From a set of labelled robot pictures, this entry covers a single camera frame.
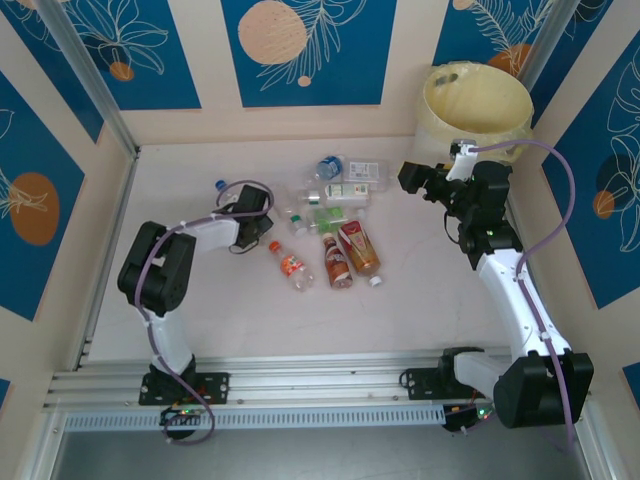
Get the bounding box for amber tea bottle red label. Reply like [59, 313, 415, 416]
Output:
[338, 219, 385, 289]

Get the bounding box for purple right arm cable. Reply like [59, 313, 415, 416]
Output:
[449, 139, 577, 454]

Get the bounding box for bottle white green label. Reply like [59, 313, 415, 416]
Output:
[299, 182, 375, 207]

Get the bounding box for aluminium corner post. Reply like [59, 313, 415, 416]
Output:
[517, 0, 589, 101]
[34, 0, 142, 157]

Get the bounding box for clear bottle lime green label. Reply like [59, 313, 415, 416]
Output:
[305, 205, 351, 235]

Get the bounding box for aluminium side rail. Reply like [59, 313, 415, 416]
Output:
[74, 148, 142, 371]

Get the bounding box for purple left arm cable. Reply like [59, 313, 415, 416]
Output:
[127, 179, 276, 446]

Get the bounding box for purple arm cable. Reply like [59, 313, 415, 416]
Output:
[449, 139, 577, 454]
[127, 179, 276, 446]

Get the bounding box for cream lined waste bin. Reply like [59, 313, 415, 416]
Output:
[413, 59, 535, 164]

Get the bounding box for clear bottle blue yellow label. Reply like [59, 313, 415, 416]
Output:
[213, 178, 244, 201]

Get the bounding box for brown chocolate drink bottle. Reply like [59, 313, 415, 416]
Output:
[322, 231, 355, 291]

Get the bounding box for white slotted cable duct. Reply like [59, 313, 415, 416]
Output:
[64, 405, 446, 432]

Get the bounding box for clear bottle orange cap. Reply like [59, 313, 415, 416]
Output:
[267, 240, 316, 292]

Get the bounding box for clear flat bottle white label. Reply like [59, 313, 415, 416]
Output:
[343, 157, 392, 184]

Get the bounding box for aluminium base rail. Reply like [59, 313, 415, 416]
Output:
[42, 349, 596, 416]

